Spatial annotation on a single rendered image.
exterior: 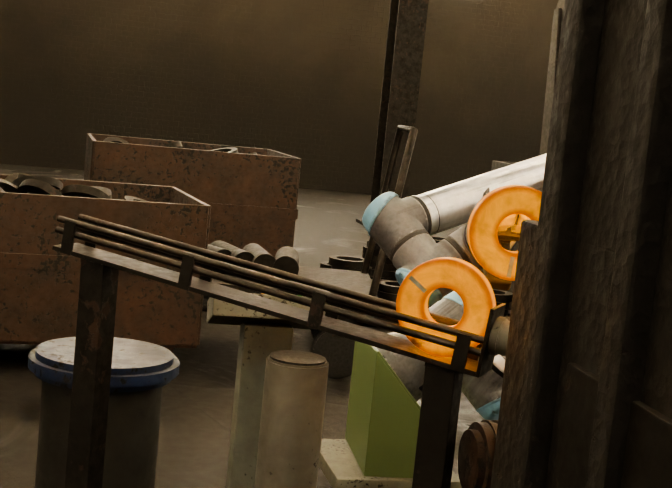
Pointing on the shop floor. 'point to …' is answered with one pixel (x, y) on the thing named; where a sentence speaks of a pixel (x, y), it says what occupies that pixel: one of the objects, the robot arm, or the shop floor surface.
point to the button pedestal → (250, 378)
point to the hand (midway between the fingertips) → (516, 220)
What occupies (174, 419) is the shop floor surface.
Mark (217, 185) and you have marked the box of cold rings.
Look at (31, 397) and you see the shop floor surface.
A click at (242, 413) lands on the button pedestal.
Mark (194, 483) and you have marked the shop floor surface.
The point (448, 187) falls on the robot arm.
